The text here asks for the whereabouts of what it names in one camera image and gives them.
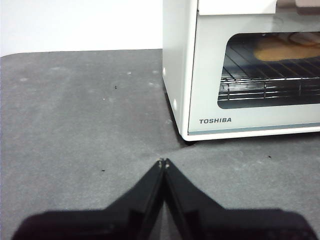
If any glass oven door with handle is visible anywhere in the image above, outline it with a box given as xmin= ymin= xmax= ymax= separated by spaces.
xmin=187 ymin=0 xmax=320 ymax=136

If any metal wire oven rack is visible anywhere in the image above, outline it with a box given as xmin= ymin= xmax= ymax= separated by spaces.
xmin=216 ymin=41 xmax=320 ymax=103

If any cream Toshiba toaster oven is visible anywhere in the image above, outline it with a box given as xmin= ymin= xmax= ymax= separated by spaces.
xmin=161 ymin=0 xmax=320 ymax=144

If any yellow corn cob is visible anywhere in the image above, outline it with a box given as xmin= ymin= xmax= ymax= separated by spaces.
xmin=252 ymin=33 xmax=320 ymax=62

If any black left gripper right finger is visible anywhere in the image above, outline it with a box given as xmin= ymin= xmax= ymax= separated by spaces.
xmin=164 ymin=157 xmax=315 ymax=240

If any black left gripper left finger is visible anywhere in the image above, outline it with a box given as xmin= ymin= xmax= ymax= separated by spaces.
xmin=11 ymin=158 xmax=165 ymax=240

